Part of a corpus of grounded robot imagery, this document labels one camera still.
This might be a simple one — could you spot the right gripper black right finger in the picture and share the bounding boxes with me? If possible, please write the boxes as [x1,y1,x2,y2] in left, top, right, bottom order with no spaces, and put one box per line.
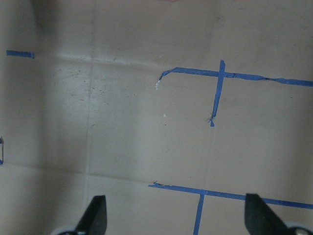
[245,193,291,235]

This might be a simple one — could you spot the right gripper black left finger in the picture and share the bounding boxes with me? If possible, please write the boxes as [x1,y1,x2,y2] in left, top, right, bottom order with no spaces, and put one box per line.
[74,195,107,235]

